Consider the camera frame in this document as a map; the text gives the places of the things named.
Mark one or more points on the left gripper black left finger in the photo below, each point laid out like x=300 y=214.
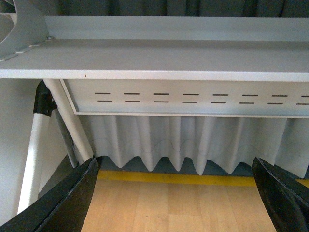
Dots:
x=61 y=209

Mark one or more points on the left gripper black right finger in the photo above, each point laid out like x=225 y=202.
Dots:
x=285 y=199

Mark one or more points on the yellow floor tape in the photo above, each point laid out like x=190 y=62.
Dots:
x=178 y=178

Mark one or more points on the light grey curtain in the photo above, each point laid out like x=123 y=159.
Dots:
x=227 y=141

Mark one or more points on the white table leg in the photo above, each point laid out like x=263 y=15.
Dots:
x=83 y=148

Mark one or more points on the white tripod leg, black joint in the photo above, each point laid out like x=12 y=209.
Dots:
x=42 y=112

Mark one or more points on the grey perforated modesty panel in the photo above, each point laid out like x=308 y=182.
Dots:
x=188 y=98

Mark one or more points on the grey metal bracket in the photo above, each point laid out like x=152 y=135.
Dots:
x=29 y=29

